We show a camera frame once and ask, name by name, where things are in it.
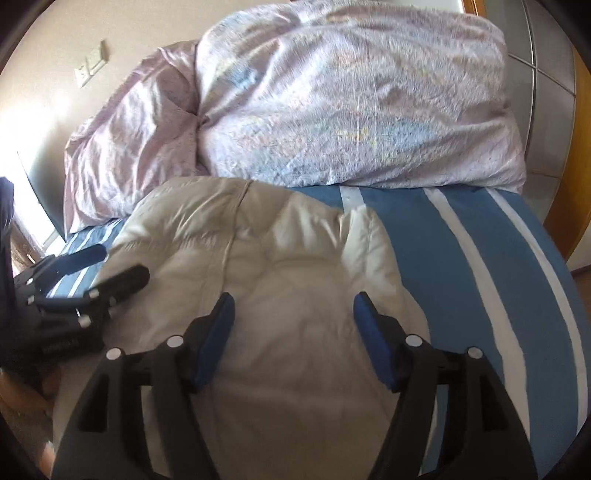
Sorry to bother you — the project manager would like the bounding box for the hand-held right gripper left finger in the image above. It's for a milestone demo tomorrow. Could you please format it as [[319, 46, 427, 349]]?
[[51, 292, 236, 480]]

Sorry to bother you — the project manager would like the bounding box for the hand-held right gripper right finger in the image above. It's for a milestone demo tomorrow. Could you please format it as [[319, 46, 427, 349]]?
[[353, 292, 539, 480]]

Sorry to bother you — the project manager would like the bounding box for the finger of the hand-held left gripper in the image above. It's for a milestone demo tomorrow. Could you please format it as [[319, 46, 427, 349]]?
[[34, 265, 151, 308], [28, 244, 108, 295]]

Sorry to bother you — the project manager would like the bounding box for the beige down jacket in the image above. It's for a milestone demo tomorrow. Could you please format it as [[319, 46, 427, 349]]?
[[53, 178, 433, 480]]

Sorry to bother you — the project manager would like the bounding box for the black flat television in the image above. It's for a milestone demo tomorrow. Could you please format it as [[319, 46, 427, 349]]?
[[25, 150, 68, 241]]

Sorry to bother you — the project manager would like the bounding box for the blue striped bed sheet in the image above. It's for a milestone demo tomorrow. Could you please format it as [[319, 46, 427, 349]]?
[[46, 184, 581, 480]]

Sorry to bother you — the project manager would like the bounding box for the pink floral pillow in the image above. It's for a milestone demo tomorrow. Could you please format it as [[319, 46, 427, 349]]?
[[64, 41, 209, 234]]

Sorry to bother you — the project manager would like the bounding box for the large floral pillow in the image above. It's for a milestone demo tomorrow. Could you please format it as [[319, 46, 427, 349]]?
[[195, 0, 528, 193]]

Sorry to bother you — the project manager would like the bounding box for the wooden framed grey wardrobe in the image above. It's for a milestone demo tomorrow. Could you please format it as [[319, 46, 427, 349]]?
[[462, 0, 591, 273]]

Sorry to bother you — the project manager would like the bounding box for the white wall switch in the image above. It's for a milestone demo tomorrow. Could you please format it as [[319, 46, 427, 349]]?
[[87, 41, 109, 71]]

